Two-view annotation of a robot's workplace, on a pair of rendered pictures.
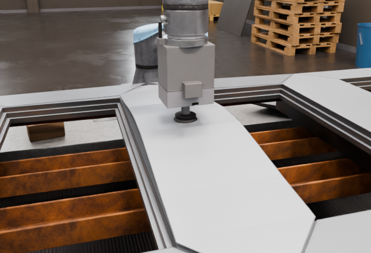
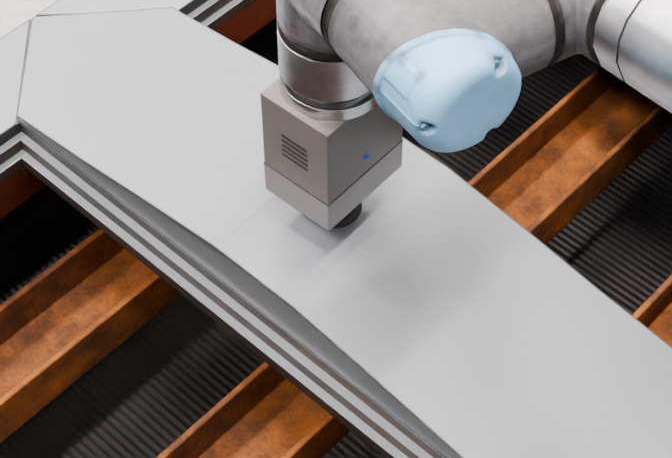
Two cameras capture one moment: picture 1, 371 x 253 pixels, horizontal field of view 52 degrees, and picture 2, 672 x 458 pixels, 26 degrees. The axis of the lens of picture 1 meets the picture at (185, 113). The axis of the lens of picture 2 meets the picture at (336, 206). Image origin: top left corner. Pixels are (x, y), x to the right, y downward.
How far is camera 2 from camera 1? 1.44 m
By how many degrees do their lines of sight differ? 103
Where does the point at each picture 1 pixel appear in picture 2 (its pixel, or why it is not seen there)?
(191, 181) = (211, 80)
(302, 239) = (28, 75)
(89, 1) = not seen: outside the picture
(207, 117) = (291, 230)
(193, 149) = (251, 131)
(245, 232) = (99, 53)
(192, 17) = not seen: hidden behind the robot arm
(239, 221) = (112, 61)
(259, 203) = (98, 97)
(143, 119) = (412, 163)
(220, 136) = (226, 184)
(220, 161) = (192, 134)
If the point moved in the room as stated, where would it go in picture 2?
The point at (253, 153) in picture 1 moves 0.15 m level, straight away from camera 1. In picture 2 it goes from (146, 176) to (202, 322)
